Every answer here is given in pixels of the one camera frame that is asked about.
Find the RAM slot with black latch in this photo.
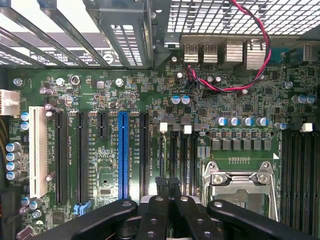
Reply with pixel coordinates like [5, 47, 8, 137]
[291, 114, 303, 231]
[191, 123, 202, 196]
[170, 116, 182, 181]
[281, 131, 293, 225]
[310, 131, 320, 238]

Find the RAM slot with white latch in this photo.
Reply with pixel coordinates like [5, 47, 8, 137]
[158, 121, 169, 181]
[182, 124, 193, 196]
[299, 122, 313, 236]

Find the silver socket locking lever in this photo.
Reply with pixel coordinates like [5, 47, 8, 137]
[259, 161, 280, 222]
[199, 161, 218, 205]

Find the metal socket cover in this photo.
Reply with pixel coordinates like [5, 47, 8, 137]
[209, 171, 273, 210]

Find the long black expansion slot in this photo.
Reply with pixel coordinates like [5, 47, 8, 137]
[75, 112, 89, 205]
[54, 111, 69, 205]
[138, 112, 150, 198]

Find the blue expansion slot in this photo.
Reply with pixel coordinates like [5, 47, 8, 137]
[117, 111, 130, 200]

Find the short black expansion slot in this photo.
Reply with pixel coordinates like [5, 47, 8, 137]
[97, 112, 109, 139]

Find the green PC motherboard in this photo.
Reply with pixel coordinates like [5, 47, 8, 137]
[7, 34, 320, 240]

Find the white PCI expansion slot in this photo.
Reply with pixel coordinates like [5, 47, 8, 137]
[28, 105, 49, 199]

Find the silver USB port block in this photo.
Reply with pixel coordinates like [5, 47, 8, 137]
[183, 43, 201, 64]
[202, 43, 219, 64]

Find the tall silver port block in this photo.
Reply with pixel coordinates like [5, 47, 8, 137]
[244, 38, 268, 71]
[224, 39, 245, 69]

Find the black printed label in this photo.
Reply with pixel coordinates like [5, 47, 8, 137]
[29, 49, 124, 67]

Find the wide metal slot cover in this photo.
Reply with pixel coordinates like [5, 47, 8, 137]
[83, 0, 154, 70]

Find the white power connector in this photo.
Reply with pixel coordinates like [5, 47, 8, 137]
[0, 88, 21, 119]

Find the dark metal PC case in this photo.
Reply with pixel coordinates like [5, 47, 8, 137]
[0, 0, 320, 240]

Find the silver CPU socket frame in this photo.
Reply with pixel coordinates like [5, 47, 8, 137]
[199, 159, 281, 222]

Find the yellow black braided cable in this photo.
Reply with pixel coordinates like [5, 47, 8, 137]
[0, 116, 11, 162]

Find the twisted red and black wire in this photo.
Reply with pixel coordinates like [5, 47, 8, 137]
[186, 0, 272, 94]

